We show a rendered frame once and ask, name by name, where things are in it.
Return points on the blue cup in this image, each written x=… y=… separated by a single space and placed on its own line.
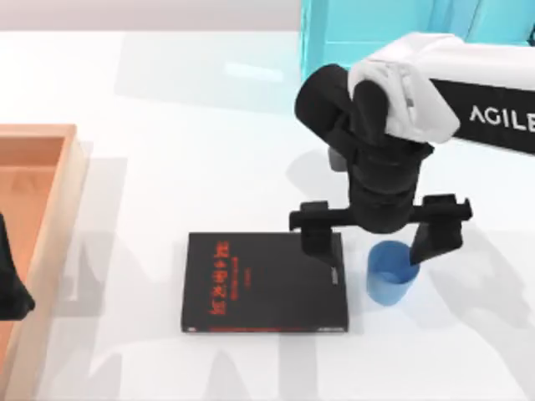
x=388 y=288

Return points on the black book with red print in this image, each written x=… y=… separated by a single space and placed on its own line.
x=259 y=292

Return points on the light blue rack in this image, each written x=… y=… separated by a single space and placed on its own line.
x=319 y=33

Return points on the shallow salmon-coloured box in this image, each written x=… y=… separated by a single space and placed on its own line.
x=52 y=175

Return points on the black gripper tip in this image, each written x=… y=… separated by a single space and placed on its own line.
x=10 y=284

